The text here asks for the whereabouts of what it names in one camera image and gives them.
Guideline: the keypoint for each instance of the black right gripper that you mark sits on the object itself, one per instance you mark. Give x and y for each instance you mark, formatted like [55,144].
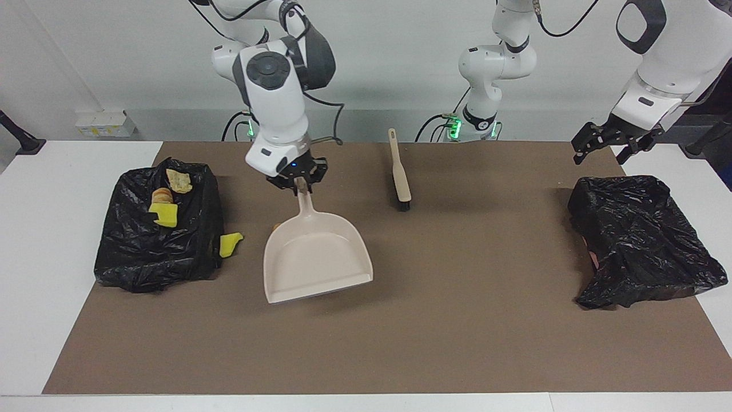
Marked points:
[309,167]

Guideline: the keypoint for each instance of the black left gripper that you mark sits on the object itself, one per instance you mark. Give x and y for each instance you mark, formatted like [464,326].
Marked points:
[606,130]

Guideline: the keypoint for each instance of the beige plastic dustpan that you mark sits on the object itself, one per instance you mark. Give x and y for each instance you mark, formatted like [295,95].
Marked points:
[314,257]

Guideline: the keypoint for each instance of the yellow wedge sponge piece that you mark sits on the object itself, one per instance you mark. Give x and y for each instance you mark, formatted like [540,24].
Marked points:
[229,246]

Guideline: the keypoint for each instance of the beige hand brush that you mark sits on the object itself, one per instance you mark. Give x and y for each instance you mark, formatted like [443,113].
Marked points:
[400,177]

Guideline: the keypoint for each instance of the beige orange ridged foam piece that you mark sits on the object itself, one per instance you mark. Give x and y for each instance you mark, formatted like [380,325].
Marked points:
[162,196]

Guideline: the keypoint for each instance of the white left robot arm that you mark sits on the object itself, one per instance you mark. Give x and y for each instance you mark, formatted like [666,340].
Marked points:
[669,57]

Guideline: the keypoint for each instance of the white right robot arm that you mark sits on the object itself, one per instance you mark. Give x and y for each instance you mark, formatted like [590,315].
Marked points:
[274,114]

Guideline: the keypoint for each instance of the black plastic bin bag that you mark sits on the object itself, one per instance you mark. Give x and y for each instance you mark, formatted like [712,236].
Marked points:
[137,257]
[640,240]

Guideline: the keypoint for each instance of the pink bin under bag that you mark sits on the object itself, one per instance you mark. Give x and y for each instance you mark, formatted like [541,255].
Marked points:
[593,258]

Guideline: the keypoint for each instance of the dark furniture panel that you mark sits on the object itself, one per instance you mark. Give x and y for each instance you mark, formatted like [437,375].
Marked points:
[723,161]

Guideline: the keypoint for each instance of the brown table mat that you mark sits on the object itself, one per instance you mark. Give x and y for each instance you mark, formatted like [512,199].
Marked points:
[366,355]

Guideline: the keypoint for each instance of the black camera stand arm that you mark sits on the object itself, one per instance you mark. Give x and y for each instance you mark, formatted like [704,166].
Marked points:
[26,143]
[700,146]

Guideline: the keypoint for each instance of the white wall socket box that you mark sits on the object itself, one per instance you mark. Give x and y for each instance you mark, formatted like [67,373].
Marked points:
[103,125]

